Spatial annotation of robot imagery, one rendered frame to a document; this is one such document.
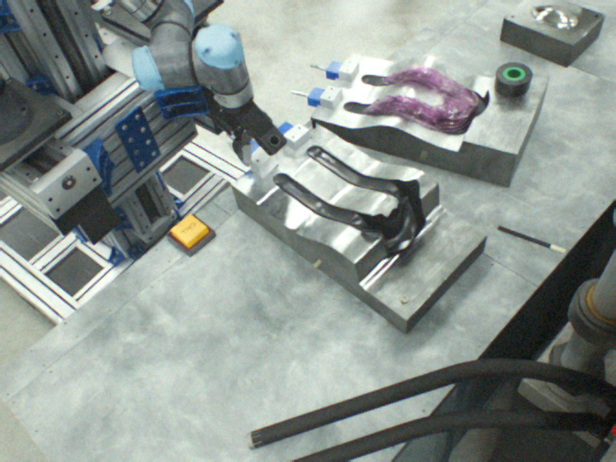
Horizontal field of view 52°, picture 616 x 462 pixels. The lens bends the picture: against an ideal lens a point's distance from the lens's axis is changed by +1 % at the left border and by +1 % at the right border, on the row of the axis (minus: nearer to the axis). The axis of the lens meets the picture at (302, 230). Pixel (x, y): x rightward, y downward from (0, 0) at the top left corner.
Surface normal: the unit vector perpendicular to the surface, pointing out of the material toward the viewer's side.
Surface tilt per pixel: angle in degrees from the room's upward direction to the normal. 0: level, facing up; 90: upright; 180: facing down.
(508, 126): 0
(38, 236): 0
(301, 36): 0
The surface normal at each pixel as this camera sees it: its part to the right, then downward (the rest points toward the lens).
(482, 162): -0.45, 0.75
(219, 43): -0.11, -0.42
